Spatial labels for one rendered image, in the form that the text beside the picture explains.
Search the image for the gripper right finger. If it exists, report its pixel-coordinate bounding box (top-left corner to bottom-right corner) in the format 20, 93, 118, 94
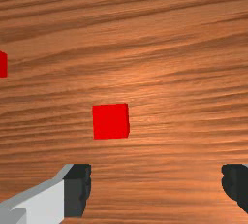
221, 163, 248, 216

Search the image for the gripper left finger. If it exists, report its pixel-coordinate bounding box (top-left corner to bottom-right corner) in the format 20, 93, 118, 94
0, 163, 92, 224

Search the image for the red cube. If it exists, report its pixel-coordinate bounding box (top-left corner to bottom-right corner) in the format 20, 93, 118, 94
0, 50, 9, 79
92, 103, 131, 141

